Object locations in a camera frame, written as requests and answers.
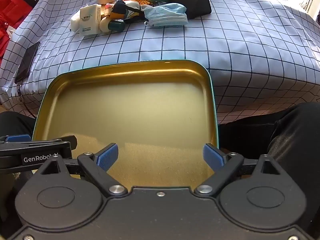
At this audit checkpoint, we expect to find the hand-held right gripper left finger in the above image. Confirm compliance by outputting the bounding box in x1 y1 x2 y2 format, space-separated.
34 142 128 198

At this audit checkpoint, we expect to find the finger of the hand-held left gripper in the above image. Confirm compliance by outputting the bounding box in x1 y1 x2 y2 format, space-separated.
0 134 32 143
32 135 77 144

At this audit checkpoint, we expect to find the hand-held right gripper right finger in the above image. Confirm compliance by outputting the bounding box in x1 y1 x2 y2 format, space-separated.
194 143 288 197

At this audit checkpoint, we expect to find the gold metal tin tray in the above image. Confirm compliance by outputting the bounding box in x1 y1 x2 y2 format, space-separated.
32 60 220 188

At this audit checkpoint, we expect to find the small white tissue packet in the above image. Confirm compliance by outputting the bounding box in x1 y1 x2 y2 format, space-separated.
70 12 83 33

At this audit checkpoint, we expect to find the large white tissue pack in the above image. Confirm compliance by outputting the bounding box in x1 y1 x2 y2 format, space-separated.
79 4 102 37

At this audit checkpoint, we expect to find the patterned silk scarf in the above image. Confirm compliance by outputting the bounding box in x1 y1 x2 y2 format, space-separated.
101 0 147 23

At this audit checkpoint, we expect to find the blue face mask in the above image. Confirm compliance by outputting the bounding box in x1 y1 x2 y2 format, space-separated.
144 3 188 27

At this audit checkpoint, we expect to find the person's left leg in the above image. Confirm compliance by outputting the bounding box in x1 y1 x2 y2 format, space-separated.
0 111 38 142

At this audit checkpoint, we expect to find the person's leg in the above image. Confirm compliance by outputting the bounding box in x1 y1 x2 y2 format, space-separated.
219 102 320 188
0 111 38 142

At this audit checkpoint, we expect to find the black smartphone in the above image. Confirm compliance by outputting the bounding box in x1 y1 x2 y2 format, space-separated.
14 42 41 84

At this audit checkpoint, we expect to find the person's right leg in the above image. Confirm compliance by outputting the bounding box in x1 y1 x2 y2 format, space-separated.
219 102 320 188

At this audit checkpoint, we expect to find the checked light blue bed sheet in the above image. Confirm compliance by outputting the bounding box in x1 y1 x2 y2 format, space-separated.
0 0 320 130

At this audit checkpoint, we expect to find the red fabric bag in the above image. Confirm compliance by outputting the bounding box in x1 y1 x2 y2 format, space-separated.
0 0 33 58

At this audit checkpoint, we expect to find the phone strap with metal ring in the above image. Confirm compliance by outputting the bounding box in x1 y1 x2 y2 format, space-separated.
17 82 35 118

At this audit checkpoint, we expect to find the window frame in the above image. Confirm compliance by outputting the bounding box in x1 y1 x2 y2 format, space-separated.
299 0 320 23

